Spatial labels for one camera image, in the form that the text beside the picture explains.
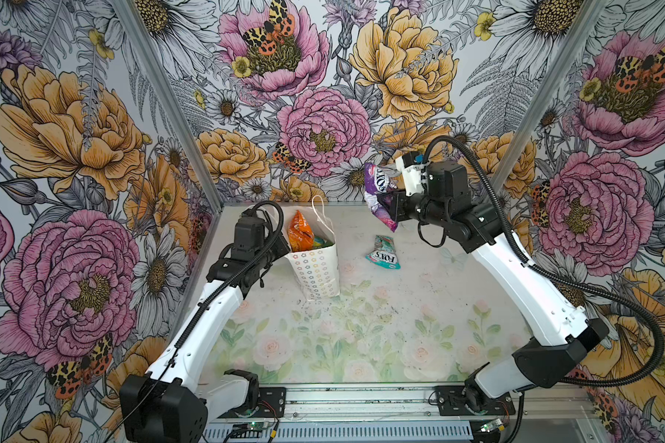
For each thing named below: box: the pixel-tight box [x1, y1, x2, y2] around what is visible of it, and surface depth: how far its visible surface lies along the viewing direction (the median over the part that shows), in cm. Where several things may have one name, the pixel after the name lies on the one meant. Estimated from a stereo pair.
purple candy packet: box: [363, 163, 399, 232], surface depth 67 cm
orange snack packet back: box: [288, 209, 315, 252], surface depth 87 cm
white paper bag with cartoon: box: [282, 194, 341, 301], surface depth 82 cm
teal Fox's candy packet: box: [365, 234, 402, 270], surface depth 101 cm
